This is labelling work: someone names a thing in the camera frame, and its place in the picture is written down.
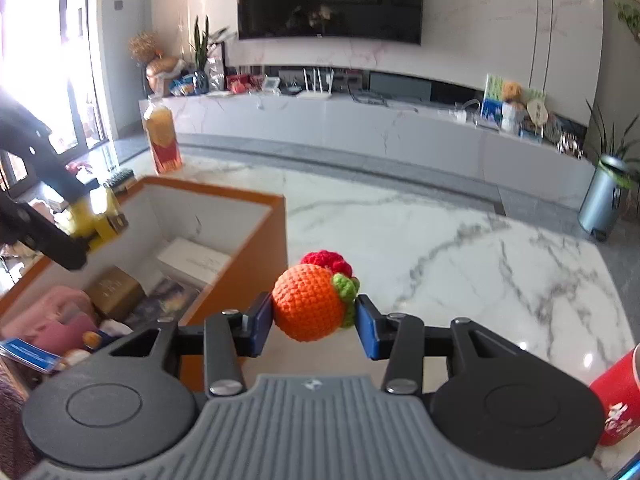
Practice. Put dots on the amber drink bottle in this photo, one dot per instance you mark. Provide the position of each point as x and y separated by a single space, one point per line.
162 140

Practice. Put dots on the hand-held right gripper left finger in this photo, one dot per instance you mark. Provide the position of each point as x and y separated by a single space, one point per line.
262 327

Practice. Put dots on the brown plush bear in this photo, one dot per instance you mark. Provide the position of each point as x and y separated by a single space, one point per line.
512 92

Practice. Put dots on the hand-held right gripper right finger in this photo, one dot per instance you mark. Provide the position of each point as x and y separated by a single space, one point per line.
364 330

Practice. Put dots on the black keyboard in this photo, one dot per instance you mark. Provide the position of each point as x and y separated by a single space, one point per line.
120 181

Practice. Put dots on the brown round vase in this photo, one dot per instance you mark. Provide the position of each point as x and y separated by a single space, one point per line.
160 72

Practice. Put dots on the dried flower bouquet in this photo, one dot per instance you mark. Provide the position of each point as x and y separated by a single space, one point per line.
144 46

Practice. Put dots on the white rectangular box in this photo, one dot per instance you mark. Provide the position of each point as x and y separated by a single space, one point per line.
195 260

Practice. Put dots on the orange crochet ball toy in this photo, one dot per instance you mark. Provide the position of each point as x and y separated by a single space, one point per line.
310 305

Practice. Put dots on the green leafy plant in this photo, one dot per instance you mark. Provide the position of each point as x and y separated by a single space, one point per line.
620 176

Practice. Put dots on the red cup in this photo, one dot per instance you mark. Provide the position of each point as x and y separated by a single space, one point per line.
617 400

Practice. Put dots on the orange-rimmed white storage box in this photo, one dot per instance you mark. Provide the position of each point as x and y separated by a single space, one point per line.
240 260

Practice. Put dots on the small brown box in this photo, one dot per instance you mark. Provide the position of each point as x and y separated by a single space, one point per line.
112 290

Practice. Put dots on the pink rounded pouch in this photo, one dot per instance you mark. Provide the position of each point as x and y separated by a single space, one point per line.
50 305

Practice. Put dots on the white router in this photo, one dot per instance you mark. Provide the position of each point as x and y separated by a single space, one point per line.
315 94

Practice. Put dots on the colourful plush toy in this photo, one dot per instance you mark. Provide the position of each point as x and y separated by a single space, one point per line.
92 340

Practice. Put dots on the blue card packet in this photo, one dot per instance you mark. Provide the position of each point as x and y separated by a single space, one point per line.
30 355

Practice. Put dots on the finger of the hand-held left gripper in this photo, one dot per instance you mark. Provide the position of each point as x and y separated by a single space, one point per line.
40 155
45 240

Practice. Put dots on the green potted plant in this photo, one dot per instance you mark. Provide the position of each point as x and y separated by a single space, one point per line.
200 82

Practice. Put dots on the grey trash can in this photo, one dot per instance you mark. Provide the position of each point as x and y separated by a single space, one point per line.
600 200

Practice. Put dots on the green blue picture card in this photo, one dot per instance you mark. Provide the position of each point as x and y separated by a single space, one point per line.
492 95

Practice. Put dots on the yellow round container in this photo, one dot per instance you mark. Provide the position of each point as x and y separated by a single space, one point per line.
85 217

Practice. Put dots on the white marble TV cabinet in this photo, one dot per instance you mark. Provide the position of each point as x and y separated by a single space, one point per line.
400 135

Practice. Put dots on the dark printed pouch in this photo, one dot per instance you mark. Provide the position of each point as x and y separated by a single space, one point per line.
165 300

